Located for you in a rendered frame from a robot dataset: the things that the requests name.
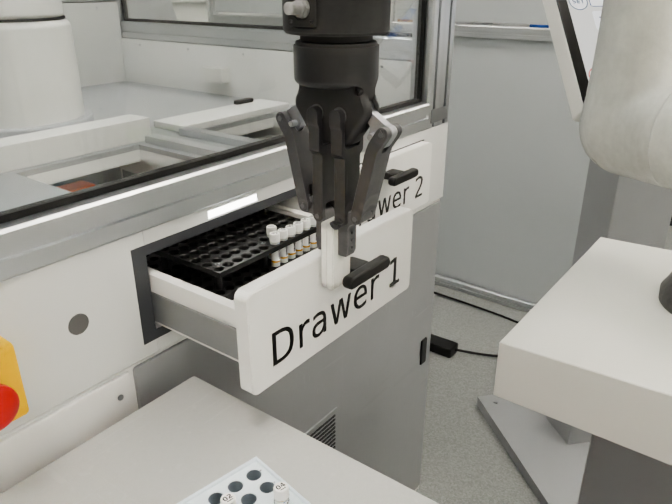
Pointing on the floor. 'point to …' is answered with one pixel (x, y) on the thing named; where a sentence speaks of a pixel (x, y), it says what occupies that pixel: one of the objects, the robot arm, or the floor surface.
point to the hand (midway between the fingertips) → (336, 251)
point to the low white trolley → (201, 457)
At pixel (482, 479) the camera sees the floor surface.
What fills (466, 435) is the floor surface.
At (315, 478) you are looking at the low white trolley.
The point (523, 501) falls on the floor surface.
